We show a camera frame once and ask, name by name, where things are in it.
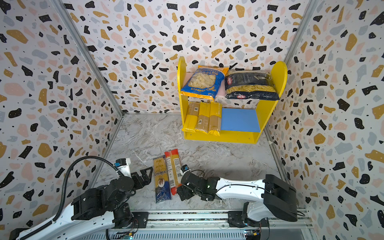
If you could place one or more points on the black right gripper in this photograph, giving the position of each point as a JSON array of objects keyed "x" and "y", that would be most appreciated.
[{"x": 186, "y": 184}]

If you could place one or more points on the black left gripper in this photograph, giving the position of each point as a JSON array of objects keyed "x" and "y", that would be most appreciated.
[{"x": 142, "y": 183}]

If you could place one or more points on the dark blue pasta bag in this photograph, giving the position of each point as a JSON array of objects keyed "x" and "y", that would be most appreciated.
[{"x": 162, "y": 185}]

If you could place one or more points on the red pasta packet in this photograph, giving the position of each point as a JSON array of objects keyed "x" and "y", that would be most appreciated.
[{"x": 174, "y": 169}]

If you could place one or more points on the yellow spaghetti bag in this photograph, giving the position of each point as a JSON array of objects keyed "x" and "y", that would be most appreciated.
[{"x": 192, "y": 117}]

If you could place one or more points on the clear yellow spaghetti packet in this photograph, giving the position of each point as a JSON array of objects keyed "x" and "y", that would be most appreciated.
[{"x": 202, "y": 125}]

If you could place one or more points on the yellow spaghetti box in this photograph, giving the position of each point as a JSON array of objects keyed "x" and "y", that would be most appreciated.
[{"x": 215, "y": 119}]

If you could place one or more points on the blue orecchiette pasta bag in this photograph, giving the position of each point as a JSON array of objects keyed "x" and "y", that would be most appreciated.
[{"x": 204, "y": 83}]

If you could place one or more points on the black penne pasta bag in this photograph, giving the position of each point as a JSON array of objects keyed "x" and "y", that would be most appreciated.
[{"x": 255, "y": 85}]

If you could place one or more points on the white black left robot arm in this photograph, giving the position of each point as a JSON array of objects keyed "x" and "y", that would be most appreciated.
[{"x": 102, "y": 208}]

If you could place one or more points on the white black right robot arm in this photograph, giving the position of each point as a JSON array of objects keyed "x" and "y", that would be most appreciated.
[{"x": 265, "y": 198}]

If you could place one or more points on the yellow wooden shelf unit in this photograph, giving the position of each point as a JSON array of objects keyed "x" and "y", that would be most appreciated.
[{"x": 244, "y": 126}]

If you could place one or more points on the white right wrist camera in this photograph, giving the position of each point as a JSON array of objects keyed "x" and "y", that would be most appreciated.
[{"x": 184, "y": 169}]

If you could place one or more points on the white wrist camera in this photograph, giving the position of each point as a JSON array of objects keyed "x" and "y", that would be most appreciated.
[
  {"x": 184, "y": 169},
  {"x": 123, "y": 166}
]

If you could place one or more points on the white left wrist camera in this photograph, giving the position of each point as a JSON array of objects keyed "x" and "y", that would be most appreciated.
[{"x": 123, "y": 166}]

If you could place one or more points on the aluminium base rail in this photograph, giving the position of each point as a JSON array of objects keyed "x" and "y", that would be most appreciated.
[{"x": 207, "y": 225}]

